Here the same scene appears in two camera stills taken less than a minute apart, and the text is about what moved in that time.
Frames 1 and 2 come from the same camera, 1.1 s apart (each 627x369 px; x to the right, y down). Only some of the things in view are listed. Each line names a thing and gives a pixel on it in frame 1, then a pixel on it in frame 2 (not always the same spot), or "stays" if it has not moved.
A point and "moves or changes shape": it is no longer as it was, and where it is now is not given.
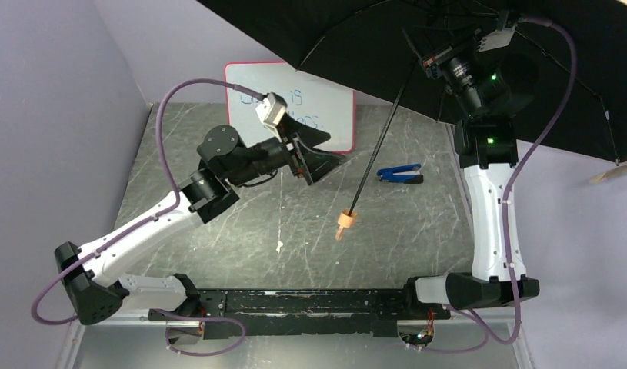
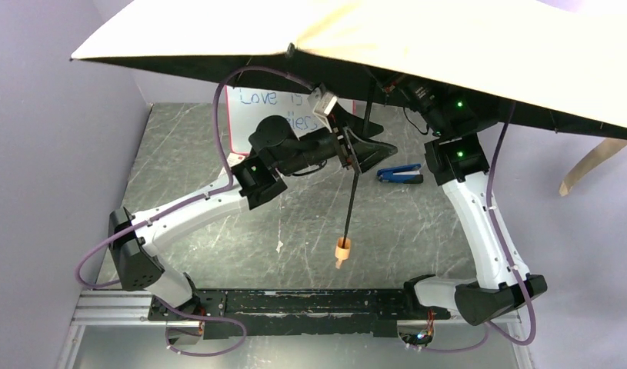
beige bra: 586,91 moves or changes shape
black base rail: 331,314 stays
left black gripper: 298,160 -> 347,150
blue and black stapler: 403,174 stays
